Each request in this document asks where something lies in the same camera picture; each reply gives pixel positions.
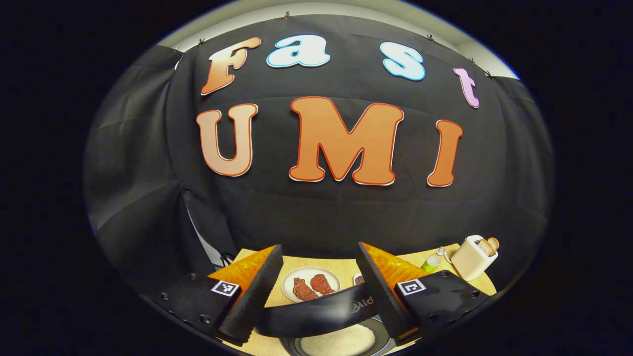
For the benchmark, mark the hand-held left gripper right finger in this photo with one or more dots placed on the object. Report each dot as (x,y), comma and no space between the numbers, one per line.
(383,296)

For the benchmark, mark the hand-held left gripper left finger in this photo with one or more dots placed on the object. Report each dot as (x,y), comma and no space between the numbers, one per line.
(257,291)

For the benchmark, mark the white toaster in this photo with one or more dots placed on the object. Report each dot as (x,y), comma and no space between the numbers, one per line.
(470,264)

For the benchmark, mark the white rice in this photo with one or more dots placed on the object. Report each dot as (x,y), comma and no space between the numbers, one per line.
(339,342)

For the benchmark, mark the small white divided dish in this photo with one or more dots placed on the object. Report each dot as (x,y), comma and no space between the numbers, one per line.
(358,279)

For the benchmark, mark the dark grey rice cooker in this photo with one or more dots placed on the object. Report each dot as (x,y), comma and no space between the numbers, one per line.
(316,311)

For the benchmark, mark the black backdrop cloth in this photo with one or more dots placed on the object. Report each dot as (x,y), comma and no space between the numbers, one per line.
(148,163)

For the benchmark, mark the brown meat piece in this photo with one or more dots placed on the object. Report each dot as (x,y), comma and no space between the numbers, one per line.
(322,283)
(304,290)

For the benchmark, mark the row of black cloth clips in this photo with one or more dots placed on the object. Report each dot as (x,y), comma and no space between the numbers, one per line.
(286,15)

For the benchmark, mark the green drink bottle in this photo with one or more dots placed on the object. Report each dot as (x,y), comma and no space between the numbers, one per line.
(430,262)

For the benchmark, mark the toast slice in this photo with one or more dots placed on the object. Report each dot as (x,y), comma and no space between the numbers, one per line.
(495,243)
(485,247)

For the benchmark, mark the white round plate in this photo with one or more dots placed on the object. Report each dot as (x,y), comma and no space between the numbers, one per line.
(292,277)

